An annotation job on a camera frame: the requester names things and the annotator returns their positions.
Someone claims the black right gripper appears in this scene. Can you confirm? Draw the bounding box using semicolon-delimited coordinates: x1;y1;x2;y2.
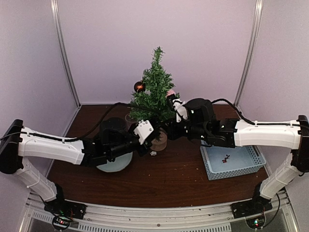
160;116;209;141

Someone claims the small green christmas tree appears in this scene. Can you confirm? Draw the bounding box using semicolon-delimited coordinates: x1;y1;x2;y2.
130;46;176;122

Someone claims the pink pompom ornament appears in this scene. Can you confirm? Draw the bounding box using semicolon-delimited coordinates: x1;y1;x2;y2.
167;89;175;96

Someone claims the blue plastic basket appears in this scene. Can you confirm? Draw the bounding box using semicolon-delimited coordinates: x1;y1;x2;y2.
200;144;267;181

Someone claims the dark red bauble ornament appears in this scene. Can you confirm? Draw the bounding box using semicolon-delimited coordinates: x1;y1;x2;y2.
134;81;145;93

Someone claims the dark berry twig ornament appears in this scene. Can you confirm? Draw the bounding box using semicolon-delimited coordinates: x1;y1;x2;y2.
222;154;230;163

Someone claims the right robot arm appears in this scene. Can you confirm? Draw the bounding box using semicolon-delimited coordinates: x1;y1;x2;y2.
167;94;309;214

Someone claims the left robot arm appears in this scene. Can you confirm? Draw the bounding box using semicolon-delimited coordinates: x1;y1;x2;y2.
0;118;159;215

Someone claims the light green floral plate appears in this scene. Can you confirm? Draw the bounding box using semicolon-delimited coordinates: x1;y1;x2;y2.
97;152;133;173

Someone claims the clear drinking glass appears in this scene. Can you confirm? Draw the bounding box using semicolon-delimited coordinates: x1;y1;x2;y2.
125;113;136;129

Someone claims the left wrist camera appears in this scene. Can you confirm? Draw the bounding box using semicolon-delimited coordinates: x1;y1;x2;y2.
133;120;154;145

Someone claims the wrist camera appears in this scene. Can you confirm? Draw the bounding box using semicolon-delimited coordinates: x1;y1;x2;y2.
133;120;154;145
167;94;188;123

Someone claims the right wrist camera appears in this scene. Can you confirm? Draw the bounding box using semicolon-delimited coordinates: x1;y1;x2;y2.
167;94;188;123

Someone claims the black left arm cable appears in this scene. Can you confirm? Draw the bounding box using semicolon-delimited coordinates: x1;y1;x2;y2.
0;102;157;142

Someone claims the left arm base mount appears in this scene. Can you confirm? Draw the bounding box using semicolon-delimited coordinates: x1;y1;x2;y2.
41;184;87;231

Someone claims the front aluminium rail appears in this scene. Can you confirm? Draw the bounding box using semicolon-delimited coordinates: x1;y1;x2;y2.
24;190;297;232

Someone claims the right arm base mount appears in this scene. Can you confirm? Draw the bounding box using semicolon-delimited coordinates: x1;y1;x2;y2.
231;183;273;230

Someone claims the right aluminium frame post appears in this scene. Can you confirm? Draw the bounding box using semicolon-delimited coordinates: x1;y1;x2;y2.
234;0;264;106

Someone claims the aluminium frame post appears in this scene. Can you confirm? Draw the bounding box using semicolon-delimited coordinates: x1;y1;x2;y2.
50;0;81;108
234;0;264;106

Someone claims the left aluminium frame post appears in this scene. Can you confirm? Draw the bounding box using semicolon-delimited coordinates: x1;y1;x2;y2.
50;0;81;108

